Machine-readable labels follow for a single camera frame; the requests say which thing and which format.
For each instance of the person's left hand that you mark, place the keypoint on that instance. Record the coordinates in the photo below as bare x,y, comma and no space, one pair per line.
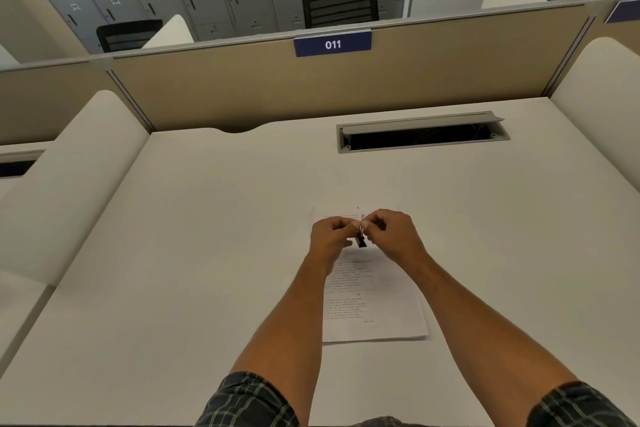
325,239

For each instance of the person's right hand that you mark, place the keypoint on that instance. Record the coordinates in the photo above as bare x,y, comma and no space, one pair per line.
400,236

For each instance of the person's right fingers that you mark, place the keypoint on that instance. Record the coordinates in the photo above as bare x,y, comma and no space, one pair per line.
374,227

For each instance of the person's left fingers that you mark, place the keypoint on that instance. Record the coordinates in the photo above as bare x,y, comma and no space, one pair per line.
347,231

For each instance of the black binder clip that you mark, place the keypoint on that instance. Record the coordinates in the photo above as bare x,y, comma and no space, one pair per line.
361,242

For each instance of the person's left forearm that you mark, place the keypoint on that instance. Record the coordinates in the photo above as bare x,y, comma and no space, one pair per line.
290,336

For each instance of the person's right forearm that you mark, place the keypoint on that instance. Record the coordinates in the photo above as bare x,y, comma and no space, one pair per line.
475,331

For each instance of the printed white paper sheets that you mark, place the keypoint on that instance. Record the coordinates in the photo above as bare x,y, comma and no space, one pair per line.
380,301

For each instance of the beige desk partition panel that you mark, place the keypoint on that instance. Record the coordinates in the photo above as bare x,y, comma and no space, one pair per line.
400,81
50,101
595,36

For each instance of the blue number label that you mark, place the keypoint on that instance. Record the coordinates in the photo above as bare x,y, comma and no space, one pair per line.
624,11
332,44

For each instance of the dark plaid shirt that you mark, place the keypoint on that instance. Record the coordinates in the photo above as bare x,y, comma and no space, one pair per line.
245,404

